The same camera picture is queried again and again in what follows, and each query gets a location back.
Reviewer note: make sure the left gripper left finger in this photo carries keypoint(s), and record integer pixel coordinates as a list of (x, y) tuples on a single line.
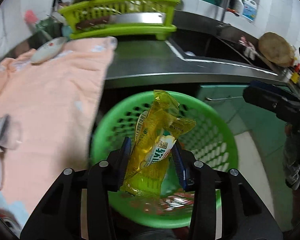
[(58, 214)]

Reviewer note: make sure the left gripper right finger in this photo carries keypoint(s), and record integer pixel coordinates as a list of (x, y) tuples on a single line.
[(244, 214)]

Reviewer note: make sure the yellow snack wrapper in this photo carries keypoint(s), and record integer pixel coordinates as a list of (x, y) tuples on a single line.
[(159, 131)]

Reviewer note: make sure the green waste basket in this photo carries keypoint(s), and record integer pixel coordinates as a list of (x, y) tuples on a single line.
[(156, 199)]

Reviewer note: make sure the clear plastic cup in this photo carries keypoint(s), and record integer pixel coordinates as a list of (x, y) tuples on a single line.
[(11, 137)]

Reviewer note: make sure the steel sink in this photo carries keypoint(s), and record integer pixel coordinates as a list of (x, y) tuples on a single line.
[(193, 46)]

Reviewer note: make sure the peach towel with blue print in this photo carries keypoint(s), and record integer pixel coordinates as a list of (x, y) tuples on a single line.
[(54, 105)]

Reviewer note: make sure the detergent bottle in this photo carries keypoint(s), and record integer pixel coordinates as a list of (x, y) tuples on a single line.
[(249, 10)]

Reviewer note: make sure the white ceramic plate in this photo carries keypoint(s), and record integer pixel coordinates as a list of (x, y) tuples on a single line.
[(48, 50)]

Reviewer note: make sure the lime green dish rack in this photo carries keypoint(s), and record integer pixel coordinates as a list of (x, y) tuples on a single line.
[(101, 18)]

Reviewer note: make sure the pink bottle brush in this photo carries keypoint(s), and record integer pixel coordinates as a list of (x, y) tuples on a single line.
[(30, 17)]

